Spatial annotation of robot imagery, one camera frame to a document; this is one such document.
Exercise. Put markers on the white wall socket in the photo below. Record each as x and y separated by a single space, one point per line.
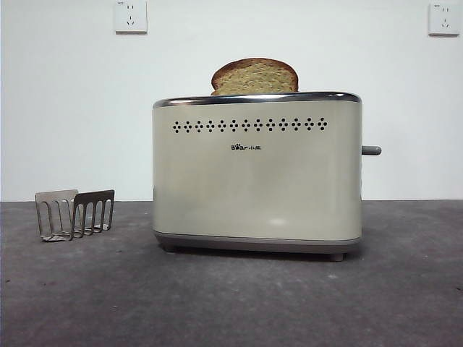
131 18
441 20

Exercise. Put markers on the slotted metal bread rack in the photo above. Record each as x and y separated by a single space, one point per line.
94 197

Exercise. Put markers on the brown-crusted bread slice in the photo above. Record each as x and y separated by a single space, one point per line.
255 81

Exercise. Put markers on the cream two-slot toaster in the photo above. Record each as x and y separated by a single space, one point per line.
253 180

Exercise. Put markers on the grey toaster lever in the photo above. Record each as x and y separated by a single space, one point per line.
372 150

